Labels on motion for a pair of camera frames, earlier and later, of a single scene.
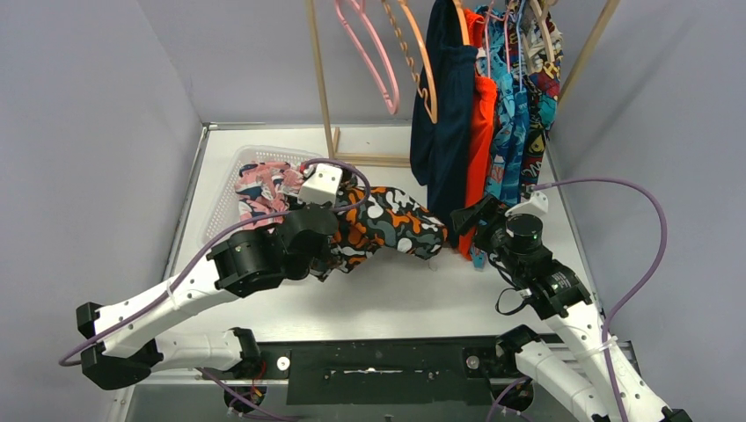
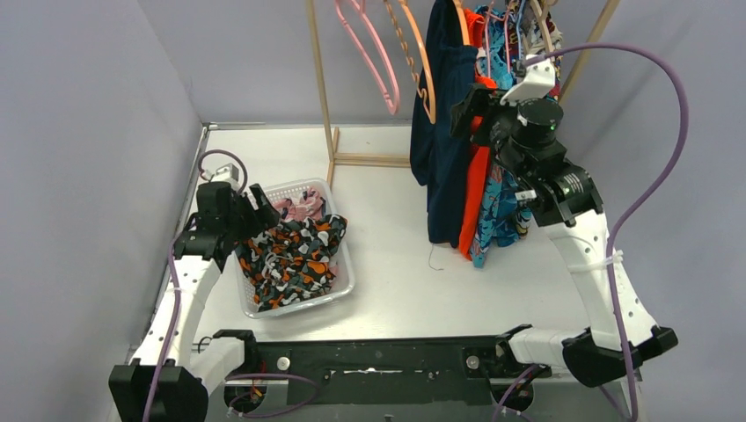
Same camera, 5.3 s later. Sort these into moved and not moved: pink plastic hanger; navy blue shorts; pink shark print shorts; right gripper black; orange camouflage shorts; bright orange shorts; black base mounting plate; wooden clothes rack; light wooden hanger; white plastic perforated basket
Moved: right gripper black; pink shark print shorts; white plastic perforated basket; orange camouflage shorts
Not moved: navy blue shorts; pink plastic hanger; black base mounting plate; light wooden hanger; wooden clothes rack; bright orange shorts
